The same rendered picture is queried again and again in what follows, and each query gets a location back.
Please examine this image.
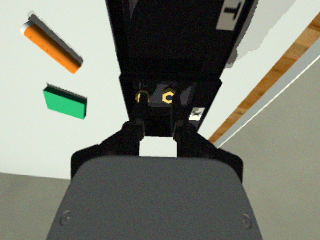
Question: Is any green rectangular block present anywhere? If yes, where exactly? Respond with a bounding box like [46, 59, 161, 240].
[43, 86, 87, 120]

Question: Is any orange battery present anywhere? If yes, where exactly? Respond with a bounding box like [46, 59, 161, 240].
[20, 21, 82, 74]

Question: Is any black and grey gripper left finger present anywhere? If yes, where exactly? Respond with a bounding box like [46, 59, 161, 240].
[71, 92, 148, 180]

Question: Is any black three-compartment bin rack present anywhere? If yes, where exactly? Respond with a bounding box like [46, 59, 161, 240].
[105, 0, 254, 137]

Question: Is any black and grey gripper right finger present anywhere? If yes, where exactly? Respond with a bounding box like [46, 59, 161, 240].
[170, 94, 243, 183]

